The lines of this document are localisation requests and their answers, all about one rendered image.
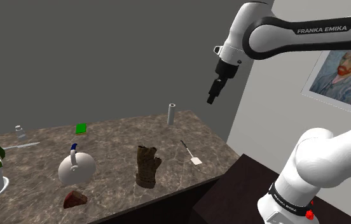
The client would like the white spatula with dark handle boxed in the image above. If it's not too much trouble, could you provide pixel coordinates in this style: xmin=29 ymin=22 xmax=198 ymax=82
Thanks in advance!
xmin=180 ymin=139 xmax=203 ymax=166

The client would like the white kettle with blue handle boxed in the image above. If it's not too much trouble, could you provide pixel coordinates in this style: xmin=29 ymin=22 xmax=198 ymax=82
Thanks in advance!
xmin=58 ymin=143 xmax=97 ymax=186

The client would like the framed portrait painting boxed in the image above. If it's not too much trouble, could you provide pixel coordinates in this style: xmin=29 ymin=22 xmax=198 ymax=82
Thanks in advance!
xmin=300 ymin=49 xmax=351 ymax=116

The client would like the silver kitchen knife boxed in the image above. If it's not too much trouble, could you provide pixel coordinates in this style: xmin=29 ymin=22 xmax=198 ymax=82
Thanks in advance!
xmin=2 ymin=141 xmax=41 ymax=151

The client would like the green sponge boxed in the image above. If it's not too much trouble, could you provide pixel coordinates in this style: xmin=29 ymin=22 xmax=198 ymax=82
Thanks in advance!
xmin=75 ymin=123 xmax=88 ymax=136

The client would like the white paper towel roll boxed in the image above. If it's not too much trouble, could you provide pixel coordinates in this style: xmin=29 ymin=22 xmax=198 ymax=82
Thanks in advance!
xmin=167 ymin=103 xmax=177 ymax=126

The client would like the brown cake slice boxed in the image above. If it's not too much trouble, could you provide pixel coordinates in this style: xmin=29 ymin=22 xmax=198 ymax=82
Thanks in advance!
xmin=62 ymin=190 xmax=88 ymax=209

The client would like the dark robot stand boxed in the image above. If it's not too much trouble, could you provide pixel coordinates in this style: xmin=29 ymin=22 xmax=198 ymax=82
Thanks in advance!
xmin=191 ymin=153 xmax=351 ymax=224

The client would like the brown oven mitt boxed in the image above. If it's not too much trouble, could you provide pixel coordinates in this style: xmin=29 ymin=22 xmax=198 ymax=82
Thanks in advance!
xmin=135 ymin=145 xmax=163 ymax=190

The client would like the clear glass salt shaker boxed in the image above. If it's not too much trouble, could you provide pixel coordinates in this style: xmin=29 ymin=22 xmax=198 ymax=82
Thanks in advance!
xmin=15 ymin=125 xmax=27 ymax=141

